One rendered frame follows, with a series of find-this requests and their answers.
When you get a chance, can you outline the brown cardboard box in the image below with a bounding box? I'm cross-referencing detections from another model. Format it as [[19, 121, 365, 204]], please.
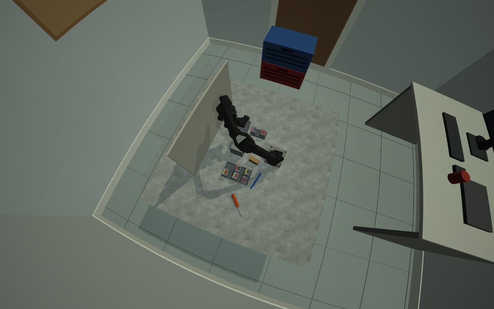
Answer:
[[249, 156, 259, 165]]

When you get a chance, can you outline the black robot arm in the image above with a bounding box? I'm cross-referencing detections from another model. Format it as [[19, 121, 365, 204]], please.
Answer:
[[216, 95, 284, 166]]

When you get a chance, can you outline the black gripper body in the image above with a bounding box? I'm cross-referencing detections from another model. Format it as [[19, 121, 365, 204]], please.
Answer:
[[218, 114, 247, 127]]

